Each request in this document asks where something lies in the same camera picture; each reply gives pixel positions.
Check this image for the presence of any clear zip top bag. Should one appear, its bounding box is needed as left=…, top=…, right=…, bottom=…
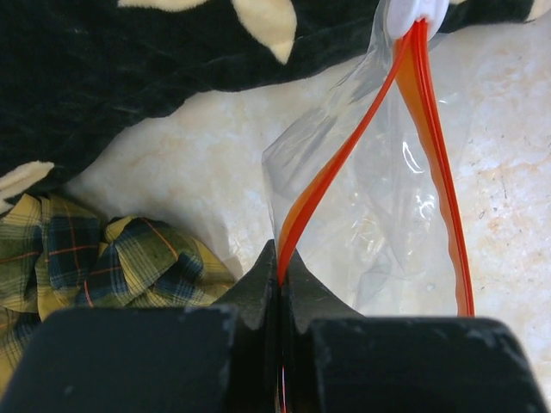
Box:
left=263, top=1, right=474, bottom=317

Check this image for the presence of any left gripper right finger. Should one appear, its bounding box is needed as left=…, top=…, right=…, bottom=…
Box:
left=282, top=252, right=362, bottom=412

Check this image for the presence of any yellow plaid shirt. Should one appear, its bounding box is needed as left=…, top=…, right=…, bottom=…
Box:
left=1, top=194, right=236, bottom=389

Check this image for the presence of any black floral pillow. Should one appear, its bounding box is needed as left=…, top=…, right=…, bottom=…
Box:
left=0, top=0, right=551, bottom=215

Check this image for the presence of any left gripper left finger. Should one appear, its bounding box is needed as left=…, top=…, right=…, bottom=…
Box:
left=215, top=240, right=278, bottom=412

